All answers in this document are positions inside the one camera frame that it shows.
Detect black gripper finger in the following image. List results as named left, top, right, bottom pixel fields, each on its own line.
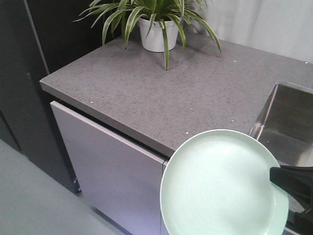
left=269, top=165, right=313, bottom=198
left=291, top=204, right=313, bottom=232

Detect mint green round plate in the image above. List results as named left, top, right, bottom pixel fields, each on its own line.
left=160, top=129, right=289, bottom=235

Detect stainless steel sink basin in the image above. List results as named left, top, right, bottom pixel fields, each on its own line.
left=249, top=81, right=313, bottom=166

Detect white pleated curtain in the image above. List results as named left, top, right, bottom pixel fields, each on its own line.
left=196, top=0, right=313, bottom=63

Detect grey island cabinet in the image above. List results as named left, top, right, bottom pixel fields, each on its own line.
left=50, top=101, right=167, bottom=235

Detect white plant pot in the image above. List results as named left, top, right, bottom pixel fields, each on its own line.
left=138, top=18, right=179, bottom=52

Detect green striped potted plant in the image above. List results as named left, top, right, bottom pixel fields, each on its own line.
left=77, top=0, right=221, bottom=70

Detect dark tall cabinet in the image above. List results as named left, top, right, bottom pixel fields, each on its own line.
left=0, top=0, right=123, bottom=194

